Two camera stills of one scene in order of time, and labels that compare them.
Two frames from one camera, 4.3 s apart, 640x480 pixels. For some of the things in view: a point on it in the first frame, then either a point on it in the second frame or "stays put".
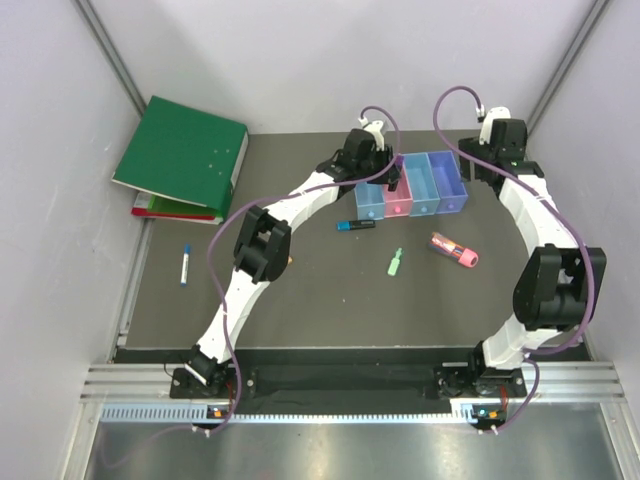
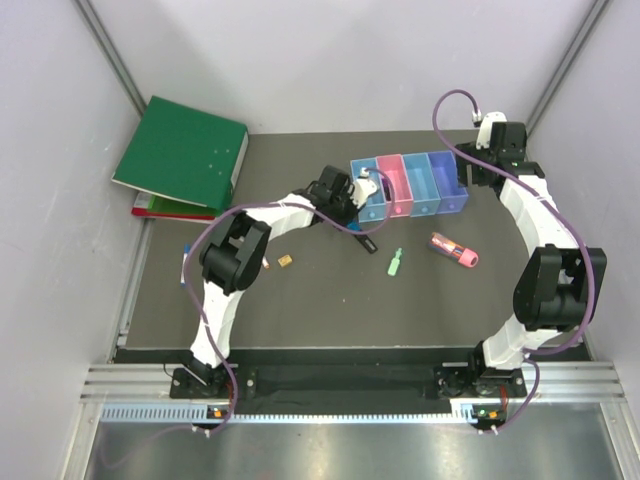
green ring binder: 184,154 stays put
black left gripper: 385,158 -> 352,209
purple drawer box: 451,187 stays put
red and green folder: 149,205 stays put
